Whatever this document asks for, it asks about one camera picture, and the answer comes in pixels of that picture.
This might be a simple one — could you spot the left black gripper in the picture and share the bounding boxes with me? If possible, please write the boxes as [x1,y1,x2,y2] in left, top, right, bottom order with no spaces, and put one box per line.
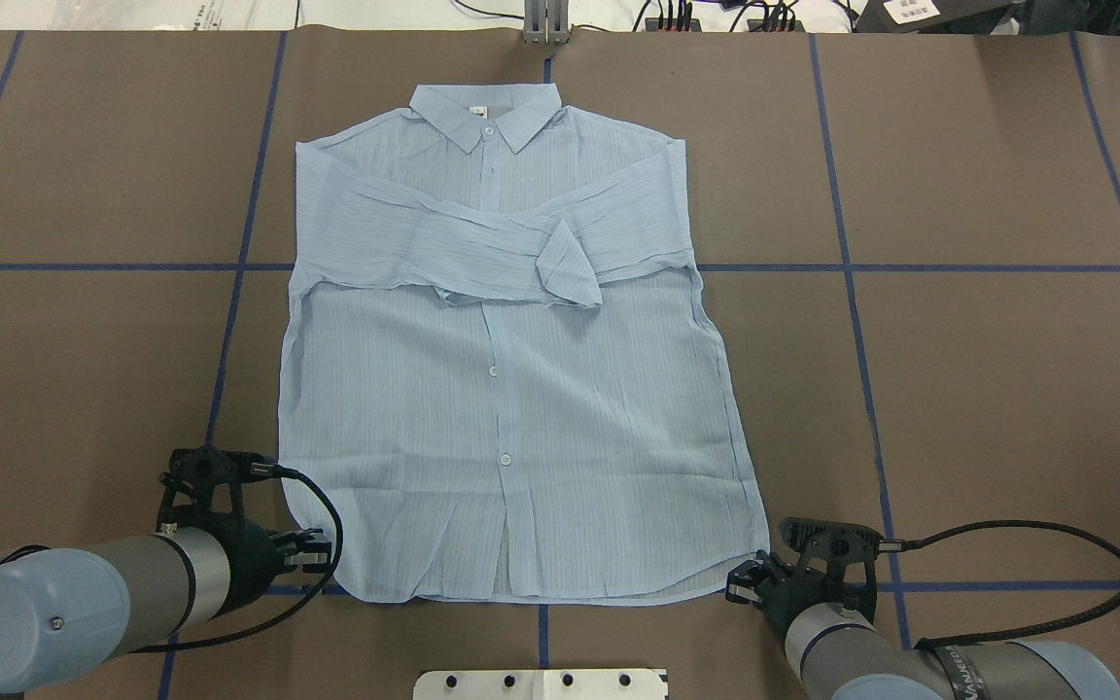
[221,515,334,609]

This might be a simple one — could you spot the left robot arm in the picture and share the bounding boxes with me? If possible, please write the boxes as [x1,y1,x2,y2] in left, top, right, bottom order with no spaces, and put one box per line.
[0,519,337,699]

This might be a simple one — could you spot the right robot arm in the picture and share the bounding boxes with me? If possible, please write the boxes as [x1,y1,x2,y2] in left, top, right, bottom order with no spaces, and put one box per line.
[725,552,1120,699]

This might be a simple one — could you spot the brown paper table cover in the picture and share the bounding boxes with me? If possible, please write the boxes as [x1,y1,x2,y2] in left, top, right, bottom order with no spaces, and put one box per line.
[0,26,1120,699]

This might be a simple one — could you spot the left orange usb hub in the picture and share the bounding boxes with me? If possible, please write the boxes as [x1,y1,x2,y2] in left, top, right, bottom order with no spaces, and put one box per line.
[634,1,701,32]

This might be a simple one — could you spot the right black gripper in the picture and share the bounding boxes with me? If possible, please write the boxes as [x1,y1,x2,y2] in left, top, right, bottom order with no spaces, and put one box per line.
[725,550,877,633]

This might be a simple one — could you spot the light blue button shirt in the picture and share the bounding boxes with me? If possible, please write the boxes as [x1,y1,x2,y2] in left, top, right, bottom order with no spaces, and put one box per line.
[277,84,769,606]

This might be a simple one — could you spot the aluminium frame post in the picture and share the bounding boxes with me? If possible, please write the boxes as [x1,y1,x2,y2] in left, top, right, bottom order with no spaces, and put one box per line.
[523,0,572,45]

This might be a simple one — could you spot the dark box with label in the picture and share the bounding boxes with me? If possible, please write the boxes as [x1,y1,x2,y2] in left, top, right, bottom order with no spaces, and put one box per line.
[852,1,1032,35]

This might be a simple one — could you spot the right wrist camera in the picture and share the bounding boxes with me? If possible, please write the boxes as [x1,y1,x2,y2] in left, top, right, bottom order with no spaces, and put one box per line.
[780,517,905,584]

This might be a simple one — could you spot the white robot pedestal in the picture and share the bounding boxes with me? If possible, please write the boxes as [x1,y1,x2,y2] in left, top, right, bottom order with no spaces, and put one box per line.
[412,668,670,699]

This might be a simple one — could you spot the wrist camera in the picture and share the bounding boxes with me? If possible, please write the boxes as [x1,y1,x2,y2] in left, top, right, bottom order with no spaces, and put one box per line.
[780,517,905,584]
[156,444,277,533]

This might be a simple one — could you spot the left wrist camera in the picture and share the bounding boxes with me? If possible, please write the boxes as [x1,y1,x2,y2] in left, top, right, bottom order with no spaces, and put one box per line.
[156,444,277,533]

